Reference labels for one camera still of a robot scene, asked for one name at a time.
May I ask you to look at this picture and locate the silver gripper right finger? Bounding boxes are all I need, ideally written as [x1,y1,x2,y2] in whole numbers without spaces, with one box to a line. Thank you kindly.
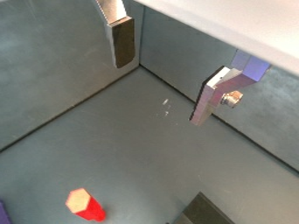
[190,50,270,125]

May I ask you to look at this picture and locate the red hexagonal peg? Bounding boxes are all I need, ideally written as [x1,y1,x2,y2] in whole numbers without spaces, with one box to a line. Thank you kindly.
[65,188,106,222]

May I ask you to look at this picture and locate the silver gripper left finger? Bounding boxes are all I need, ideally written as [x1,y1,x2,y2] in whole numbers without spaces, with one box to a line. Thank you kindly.
[94,0,136,68]

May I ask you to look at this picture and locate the black angle bracket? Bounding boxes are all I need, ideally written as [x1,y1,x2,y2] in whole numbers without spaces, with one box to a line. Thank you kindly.
[172,192,234,224]

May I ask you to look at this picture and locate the purple board block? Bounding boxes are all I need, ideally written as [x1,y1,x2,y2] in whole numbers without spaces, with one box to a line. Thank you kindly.
[0,201,11,224]

